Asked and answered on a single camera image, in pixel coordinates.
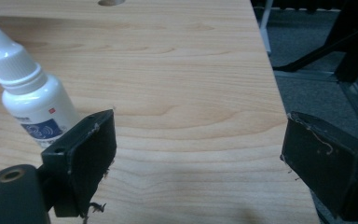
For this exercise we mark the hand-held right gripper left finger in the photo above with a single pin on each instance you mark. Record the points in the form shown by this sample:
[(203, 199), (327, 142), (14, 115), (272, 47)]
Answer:
[(84, 158)]

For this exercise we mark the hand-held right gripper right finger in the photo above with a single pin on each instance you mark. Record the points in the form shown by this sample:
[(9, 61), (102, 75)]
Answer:
[(323, 165)]

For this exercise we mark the white dropper bottle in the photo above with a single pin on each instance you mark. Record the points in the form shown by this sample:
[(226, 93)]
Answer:
[(34, 93)]

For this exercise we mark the black metal stand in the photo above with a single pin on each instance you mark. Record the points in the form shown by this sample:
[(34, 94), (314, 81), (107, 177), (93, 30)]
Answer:
[(335, 46)]

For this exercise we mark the white table leg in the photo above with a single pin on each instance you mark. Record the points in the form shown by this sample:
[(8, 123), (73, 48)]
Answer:
[(265, 25)]

